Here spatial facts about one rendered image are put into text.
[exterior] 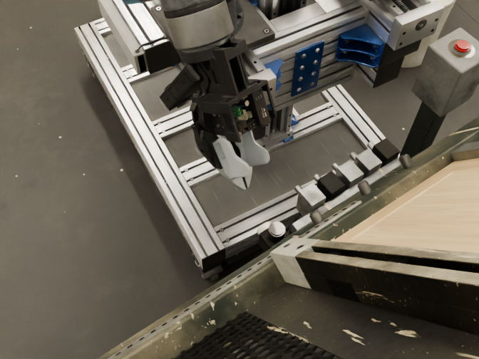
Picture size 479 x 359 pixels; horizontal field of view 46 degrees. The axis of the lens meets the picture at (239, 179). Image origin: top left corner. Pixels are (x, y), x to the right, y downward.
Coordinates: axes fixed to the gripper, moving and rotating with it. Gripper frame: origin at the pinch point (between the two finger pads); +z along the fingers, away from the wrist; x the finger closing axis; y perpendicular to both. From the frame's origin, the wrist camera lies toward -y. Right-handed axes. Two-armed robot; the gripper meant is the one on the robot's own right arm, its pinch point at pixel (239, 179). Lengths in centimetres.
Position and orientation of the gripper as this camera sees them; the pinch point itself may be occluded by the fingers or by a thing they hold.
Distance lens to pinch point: 79.1
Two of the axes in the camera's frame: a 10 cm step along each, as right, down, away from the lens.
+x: 6.9, -5.0, 5.3
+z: 2.7, 8.5, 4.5
